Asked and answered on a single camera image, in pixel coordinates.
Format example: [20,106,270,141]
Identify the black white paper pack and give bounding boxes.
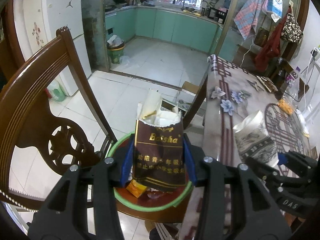
[233,111,279,167]

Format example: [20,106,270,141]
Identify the brown Baisha cigarette carton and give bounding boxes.
[132,89,186,192]

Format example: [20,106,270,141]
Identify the teal kitchen cabinets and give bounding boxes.
[105,6,222,54]

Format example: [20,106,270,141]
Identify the green kitchen trash bin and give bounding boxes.
[107,35,125,64]

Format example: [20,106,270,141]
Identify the orange snack bag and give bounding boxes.
[277,99,295,115]

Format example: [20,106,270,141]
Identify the orange wrapper in basin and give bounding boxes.
[126,179,148,198]

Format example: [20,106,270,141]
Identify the clear plastic water bottle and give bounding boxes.
[285,67,301,99]

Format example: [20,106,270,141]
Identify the white desk lamp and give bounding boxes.
[298,46,319,121]

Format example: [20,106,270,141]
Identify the red basin green rim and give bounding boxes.
[107,132,193,213]

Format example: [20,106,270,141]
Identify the cardboard box on floor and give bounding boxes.
[161,81,208,120]

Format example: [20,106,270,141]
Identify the dark wooden carved chair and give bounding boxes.
[1,27,130,212]

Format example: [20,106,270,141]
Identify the red hanging garment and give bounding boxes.
[254,5,292,72]

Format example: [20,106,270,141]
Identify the green detergent bottle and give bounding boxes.
[47,80,66,102]

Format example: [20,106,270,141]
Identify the leopard print bag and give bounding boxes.
[281,13,303,43]

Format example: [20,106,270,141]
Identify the plaid hanging cloth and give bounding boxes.
[234,0,262,40]

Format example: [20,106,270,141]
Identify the white blue hanging bag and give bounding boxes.
[265,0,283,23]

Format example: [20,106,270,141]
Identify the white refrigerator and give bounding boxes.
[13,0,92,97]

